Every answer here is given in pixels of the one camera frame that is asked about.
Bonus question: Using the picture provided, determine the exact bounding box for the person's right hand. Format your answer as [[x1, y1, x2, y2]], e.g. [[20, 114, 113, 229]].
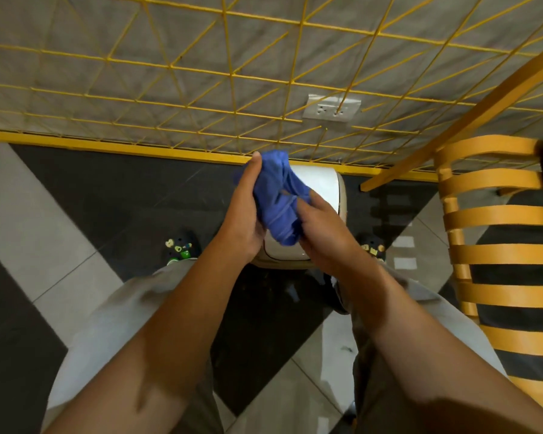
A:
[[296, 190, 373, 277]]

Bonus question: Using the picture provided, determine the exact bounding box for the person's left hand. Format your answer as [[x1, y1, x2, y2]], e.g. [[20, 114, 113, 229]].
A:
[[218, 152, 268, 263]]

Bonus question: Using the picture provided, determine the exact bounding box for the blue cloth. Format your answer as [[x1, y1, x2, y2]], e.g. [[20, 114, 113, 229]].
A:
[[233, 150, 312, 247]]

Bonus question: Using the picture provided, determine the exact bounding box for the person's right forearm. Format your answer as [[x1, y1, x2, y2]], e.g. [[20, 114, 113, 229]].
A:
[[337, 259, 543, 434]]

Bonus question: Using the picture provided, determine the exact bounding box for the person's left forearm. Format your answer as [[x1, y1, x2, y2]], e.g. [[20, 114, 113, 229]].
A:
[[45, 236, 253, 434]]

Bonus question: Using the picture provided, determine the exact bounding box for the person's black right shoe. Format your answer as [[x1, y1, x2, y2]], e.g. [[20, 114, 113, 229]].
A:
[[356, 235, 387, 263]]

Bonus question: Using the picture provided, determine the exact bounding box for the person's black shoe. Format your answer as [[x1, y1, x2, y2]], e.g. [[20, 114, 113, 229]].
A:
[[356, 235, 387, 263], [163, 230, 203, 266]]

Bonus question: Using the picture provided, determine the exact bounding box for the person's black left shoe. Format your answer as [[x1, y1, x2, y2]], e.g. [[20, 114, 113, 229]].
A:
[[163, 230, 203, 266]]

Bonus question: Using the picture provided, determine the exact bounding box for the yellow slatted chair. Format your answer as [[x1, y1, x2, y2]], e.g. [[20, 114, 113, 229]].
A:
[[434, 134, 543, 409]]

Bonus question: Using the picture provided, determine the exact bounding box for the yellow wire grid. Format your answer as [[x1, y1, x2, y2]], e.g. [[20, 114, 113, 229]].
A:
[[0, 0, 543, 173]]

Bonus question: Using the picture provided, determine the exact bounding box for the white wall socket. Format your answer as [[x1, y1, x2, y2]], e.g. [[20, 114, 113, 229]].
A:
[[302, 94, 362, 123]]

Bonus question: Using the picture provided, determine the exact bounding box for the yellow wooden rail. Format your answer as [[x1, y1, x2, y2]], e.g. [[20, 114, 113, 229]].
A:
[[360, 42, 543, 192]]

